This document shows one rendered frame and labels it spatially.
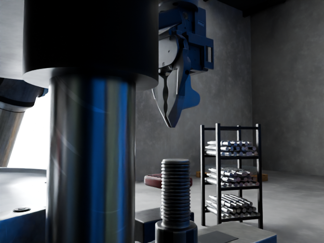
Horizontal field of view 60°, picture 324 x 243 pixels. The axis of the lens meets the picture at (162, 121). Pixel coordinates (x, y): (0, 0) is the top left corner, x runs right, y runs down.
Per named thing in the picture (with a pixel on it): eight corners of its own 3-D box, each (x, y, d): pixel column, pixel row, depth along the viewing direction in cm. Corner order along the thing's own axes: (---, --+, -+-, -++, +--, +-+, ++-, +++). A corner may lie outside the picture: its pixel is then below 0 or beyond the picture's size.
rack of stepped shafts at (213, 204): (221, 239, 228) (219, 123, 234) (198, 223, 272) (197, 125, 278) (266, 234, 240) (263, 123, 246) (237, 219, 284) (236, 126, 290)
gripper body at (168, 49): (215, 73, 47) (214, 3, 48) (175, 65, 42) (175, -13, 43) (185, 80, 53) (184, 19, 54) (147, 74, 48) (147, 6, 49)
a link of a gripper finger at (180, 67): (191, 94, 43) (191, 38, 43) (183, 94, 42) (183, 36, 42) (172, 98, 47) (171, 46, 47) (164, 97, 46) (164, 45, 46)
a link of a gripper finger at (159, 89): (193, 128, 49) (192, 75, 49) (165, 127, 45) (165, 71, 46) (181, 128, 51) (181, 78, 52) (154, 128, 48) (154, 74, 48)
